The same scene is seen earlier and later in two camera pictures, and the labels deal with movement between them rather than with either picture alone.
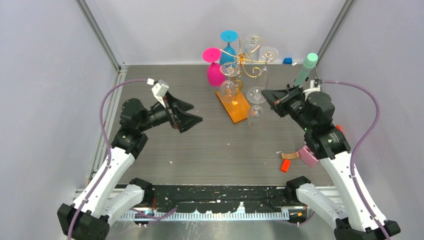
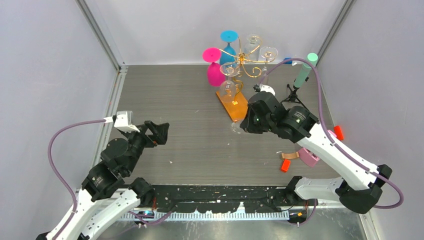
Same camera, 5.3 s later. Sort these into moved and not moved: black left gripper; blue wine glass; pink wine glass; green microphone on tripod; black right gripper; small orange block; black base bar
Moved: black left gripper; black right gripper
Not moved: black base bar; green microphone on tripod; small orange block; pink wine glass; blue wine glass
